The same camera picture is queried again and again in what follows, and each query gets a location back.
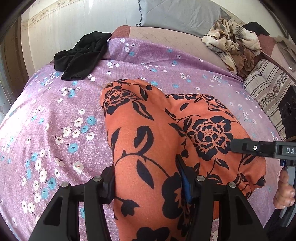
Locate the orange black floral blouse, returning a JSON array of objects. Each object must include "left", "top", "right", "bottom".
[{"left": 100, "top": 79, "right": 266, "bottom": 240}]

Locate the person's right hand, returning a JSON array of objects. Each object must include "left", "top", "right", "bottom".
[{"left": 273, "top": 168, "right": 295, "bottom": 210}]

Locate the striped floral cushion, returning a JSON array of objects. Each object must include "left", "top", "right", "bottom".
[{"left": 243, "top": 59, "right": 295, "bottom": 140}]

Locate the purple floral bed sheet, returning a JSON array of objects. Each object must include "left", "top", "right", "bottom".
[{"left": 0, "top": 37, "right": 285, "bottom": 241}]

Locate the khaki garment on headboard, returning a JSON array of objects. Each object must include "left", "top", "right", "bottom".
[{"left": 274, "top": 36, "right": 295, "bottom": 72}]

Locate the reddish wooden headboard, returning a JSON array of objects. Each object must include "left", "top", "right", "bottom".
[{"left": 258, "top": 35, "right": 295, "bottom": 79}]

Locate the beige brown patterned blanket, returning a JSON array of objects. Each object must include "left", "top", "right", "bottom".
[{"left": 202, "top": 18, "right": 262, "bottom": 78}]

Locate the black cloth on headboard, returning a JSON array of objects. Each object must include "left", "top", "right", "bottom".
[{"left": 243, "top": 22, "right": 269, "bottom": 36}]

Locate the pink mattress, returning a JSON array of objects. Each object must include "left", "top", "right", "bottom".
[{"left": 106, "top": 25, "right": 235, "bottom": 77}]

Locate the brown wooden glass door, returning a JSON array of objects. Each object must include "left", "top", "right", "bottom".
[{"left": 1, "top": 18, "right": 29, "bottom": 121}]

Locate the black crumpled garment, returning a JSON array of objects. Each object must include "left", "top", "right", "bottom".
[{"left": 54, "top": 31, "right": 112, "bottom": 81}]

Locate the grey pillow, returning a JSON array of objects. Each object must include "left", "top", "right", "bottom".
[{"left": 137, "top": 0, "right": 230, "bottom": 38}]

